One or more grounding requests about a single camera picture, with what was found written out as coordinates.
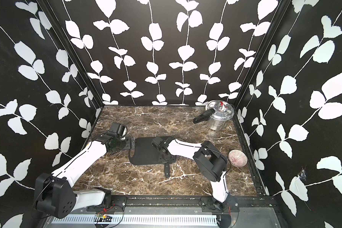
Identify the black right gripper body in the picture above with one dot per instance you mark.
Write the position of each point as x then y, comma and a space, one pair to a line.
169, 160

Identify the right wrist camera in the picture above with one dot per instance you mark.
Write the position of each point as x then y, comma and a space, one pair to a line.
160, 142

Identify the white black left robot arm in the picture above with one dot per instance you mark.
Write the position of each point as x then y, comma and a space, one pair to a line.
54, 194

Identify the steel pressure cooker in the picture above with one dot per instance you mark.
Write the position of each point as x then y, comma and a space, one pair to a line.
217, 113

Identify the pink ribbed shell bowl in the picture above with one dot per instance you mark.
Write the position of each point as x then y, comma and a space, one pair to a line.
238, 158

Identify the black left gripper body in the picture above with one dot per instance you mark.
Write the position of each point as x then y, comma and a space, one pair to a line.
125, 144

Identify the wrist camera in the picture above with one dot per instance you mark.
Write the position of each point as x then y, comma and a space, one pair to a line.
160, 142
118, 130

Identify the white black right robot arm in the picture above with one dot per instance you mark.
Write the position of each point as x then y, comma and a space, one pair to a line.
210, 161

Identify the black cutting board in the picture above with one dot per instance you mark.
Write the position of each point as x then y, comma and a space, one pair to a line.
145, 153

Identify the black handled cleaver knife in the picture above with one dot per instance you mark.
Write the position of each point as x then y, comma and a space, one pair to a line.
167, 170

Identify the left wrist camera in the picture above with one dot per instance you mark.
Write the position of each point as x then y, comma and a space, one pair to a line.
118, 130

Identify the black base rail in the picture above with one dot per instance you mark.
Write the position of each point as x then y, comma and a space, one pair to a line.
206, 203

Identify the white perforated strip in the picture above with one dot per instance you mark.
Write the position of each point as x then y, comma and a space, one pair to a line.
178, 220

